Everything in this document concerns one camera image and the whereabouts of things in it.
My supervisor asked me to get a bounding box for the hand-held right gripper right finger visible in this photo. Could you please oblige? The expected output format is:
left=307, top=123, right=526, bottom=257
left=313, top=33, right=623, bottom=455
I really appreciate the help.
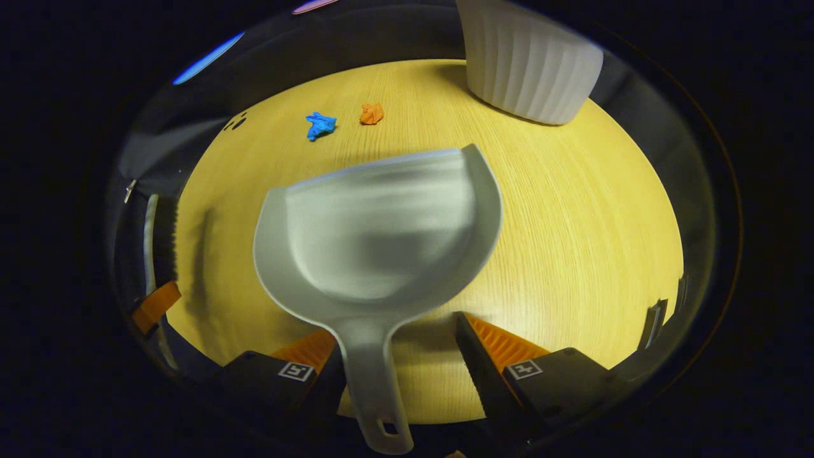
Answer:
left=453, top=311, right=630, bottom=447

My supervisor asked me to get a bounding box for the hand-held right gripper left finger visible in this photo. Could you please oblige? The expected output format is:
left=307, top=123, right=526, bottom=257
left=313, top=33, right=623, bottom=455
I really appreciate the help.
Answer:
left=219, top=328, right=348, bottom=441

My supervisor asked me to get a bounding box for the small white broom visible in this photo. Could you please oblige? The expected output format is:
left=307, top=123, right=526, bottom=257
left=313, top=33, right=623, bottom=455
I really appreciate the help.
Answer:
left=142, top=193, right=180, bottom=288

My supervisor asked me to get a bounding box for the white plastic dustpan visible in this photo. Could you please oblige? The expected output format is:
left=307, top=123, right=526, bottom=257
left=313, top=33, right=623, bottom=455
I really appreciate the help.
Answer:
left=252, top=143, right=504, bottom=456

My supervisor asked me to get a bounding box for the blue paper scrap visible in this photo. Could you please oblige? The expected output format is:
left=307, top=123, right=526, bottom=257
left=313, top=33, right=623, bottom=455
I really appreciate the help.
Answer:
left=305, top=111, right=338, bottom=142

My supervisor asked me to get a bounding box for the white ribbed garbage bin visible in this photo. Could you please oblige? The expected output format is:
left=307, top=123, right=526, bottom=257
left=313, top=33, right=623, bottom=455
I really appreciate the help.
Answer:
left=455, top=0, right=604, bottom=126

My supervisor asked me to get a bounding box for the wooden desktop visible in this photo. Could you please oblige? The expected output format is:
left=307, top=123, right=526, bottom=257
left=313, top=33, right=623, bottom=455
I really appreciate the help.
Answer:
left=167, top=59, right=685, bottom=426

